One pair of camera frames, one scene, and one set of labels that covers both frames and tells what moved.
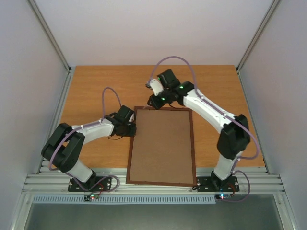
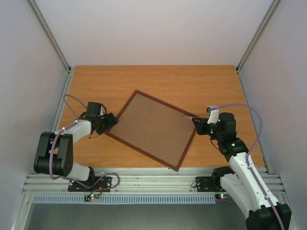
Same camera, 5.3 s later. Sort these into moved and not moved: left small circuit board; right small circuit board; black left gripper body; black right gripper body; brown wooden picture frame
Moved: black right gripper body; black left gripper body; brown wooden picture frame
Not moved: right small circuit board; left small circuit board
